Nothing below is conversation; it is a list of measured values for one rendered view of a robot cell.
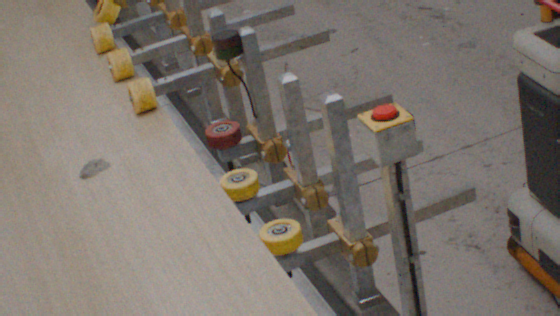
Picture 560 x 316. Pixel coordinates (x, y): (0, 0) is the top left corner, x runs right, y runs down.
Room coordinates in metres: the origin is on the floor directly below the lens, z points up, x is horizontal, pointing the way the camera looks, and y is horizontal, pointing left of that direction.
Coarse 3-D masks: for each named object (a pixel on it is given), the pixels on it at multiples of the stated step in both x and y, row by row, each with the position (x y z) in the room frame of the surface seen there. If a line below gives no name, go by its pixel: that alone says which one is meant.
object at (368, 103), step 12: (372, 96) 2.56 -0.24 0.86; (384, 96) 2.55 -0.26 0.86; (348, 108) 2.53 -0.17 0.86; (360, 108) 2.53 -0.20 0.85; (372, 108) 2.54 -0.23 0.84; (312, 120) 2.50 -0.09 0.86; (240, 144) 2.46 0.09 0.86; (252, 144) 2.46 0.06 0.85; (228, 156) 2.44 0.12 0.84; (240, 156) 2.45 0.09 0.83
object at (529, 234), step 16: (528, 192) 2.93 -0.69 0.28; (512, 208) 2.92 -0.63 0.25; (528, 208) 2.86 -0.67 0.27; (544, 208) 2.83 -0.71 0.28; (512, 224) 2.94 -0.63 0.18; (528, 224) 2.83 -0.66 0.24; (544, 224) 2.76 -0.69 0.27; (512, 240) 2.95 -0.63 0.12; (528, 240) 2.83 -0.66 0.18; (544, 240) 2.74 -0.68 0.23; (512, 256) 2.94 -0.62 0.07; (528, 256) 2.85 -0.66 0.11; (544, 256) 2.73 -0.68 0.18; (544, 272) 2.75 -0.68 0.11
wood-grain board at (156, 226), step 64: (0, 0) 3.94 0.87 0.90; (64, 0) 3.74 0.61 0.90; (0, 64) 3.26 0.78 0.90; (64, 64) 3.12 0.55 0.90; (0, 128) 2.77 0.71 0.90; (64, 128) 2.67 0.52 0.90; (128, 128) 2.58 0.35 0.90; (0, 192) 2.39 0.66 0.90; (64, 192) 2.32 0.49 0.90; (128, 192) 2.26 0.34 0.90; (192, 192) 2.20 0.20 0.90; (0, 256) 2.09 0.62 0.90; (64, 256) 2.04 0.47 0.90; (128, 256) 1.99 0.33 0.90; (192, 256) 1.94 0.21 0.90; (256, 256) 1.90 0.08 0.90
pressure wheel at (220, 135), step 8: (208, 128) 2.47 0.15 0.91; (216, 128) 2.47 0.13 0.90; (224, 128) 2.46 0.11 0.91; (232, 128) 2.45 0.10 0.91; (208, 136) 2.44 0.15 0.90; (216, 136) 2.43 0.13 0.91; (224, 136) 2.42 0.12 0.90; (232, 136) 2.43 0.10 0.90; (240, 136) 2.45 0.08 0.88; (208, 144) 2.45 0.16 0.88; (216, 144) 2.43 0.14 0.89; (224, 144) 2.42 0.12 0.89; (232, 144) 2.43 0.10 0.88; (232, 168) 2.46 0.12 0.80
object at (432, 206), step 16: (448, 192) 2.07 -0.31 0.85; (464, 192) 2.05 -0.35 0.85; (416, 208) 2.03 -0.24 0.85; (432, 208) 2.03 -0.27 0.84; (448, 208) 2.04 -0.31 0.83; (368, 224) 2.01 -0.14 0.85; (384, 224) 2.01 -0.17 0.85; (320, 240) 1.99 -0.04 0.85; (336, 240) 1.98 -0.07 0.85; (288, 256) 1.96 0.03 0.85; (304, 256) 1.96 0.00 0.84; (320, 256) 1.97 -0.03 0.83
